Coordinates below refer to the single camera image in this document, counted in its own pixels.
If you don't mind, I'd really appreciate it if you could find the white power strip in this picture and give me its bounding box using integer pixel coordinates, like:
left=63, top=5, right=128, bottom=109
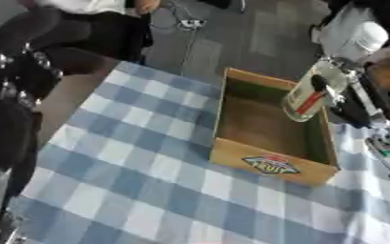
left=175, top=18, right=208, bottom=31

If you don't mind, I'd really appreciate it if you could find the tan cardboard box green inside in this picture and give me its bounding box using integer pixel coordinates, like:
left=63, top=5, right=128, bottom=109
left=208, top=67, right=341, bottom=189

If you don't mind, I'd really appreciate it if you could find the clear bottle with red label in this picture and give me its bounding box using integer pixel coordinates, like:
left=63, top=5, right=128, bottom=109
left=279, top=58, right=352, bottom=124

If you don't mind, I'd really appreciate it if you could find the grey cable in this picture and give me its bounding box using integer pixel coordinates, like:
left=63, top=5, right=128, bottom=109
left=146, top=0, right=212, bottom=70

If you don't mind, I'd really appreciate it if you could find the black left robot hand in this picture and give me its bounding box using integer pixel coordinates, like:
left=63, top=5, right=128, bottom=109
left=0, top=9, right=120, bottom=174

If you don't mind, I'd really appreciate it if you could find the person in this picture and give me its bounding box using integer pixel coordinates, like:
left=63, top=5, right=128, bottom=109
left=17, top=0, right=165, bottom=66

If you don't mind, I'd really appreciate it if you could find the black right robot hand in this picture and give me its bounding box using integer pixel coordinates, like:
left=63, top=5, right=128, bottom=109
left=309, top=73, right=379, bottom=130

